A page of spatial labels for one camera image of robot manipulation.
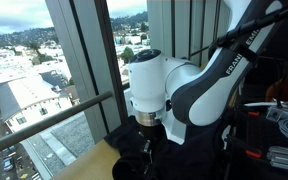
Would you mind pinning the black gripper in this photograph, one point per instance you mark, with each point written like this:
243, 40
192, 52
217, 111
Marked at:
150, 131

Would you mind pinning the black zip jacket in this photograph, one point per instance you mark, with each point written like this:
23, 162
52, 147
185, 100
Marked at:
190, 160

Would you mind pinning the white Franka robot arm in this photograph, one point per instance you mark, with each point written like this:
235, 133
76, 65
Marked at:
200, 100

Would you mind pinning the thick grey window handrail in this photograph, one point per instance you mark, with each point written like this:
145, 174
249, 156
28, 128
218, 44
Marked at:
50, 121

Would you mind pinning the black clamp orange tip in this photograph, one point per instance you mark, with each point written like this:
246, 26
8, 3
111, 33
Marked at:
253, 113
252, 153

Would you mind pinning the thin dark window handrail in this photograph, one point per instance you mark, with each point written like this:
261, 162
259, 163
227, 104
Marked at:
199, 50

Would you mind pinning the grey power box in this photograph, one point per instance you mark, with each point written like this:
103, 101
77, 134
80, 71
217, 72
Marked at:
280, 114

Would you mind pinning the grey metal bars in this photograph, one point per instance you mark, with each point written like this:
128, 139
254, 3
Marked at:
285, 159

